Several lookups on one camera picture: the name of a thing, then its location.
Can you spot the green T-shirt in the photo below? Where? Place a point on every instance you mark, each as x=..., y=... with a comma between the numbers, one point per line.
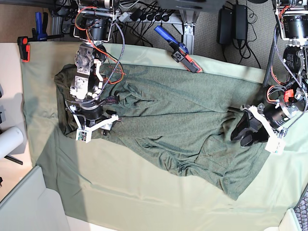
x=181, y=122

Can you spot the blue orange clamp left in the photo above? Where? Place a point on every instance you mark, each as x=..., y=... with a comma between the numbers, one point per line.
x=38, y=34

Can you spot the blue orange clamp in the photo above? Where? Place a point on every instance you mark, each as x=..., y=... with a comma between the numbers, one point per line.
x=38, y=34
x=180, y=52

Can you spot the light green table cloth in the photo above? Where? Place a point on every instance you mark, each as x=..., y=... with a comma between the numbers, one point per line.
x=109, y=185

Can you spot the aluminium frame post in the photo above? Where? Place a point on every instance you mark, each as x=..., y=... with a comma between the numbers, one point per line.
x=189, y=19

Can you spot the blue orange clamp centre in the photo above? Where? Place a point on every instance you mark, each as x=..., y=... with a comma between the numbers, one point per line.
x=180, y=52

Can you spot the white cylinder roll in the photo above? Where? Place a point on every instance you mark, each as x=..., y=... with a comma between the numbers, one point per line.
x=10, y=140

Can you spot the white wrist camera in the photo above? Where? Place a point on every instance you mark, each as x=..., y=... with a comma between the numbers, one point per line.
x=275, y=145
x=83, y=135

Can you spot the black power adapter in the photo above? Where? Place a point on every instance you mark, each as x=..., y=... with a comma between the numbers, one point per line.
x=224, y=30
x=240, y=22

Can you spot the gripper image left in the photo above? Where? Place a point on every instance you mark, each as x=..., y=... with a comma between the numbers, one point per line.
x=92, y=120

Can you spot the power strip with plugs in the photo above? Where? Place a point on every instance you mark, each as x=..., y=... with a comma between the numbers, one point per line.
x=150, y=17

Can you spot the black power adapter right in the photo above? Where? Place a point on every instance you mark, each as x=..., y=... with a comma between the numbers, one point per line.
x=240, y=22

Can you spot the black power adapter left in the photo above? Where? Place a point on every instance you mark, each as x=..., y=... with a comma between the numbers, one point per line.
x=224, y=30

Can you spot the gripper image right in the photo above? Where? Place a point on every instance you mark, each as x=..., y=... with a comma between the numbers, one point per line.
x=252, y=131

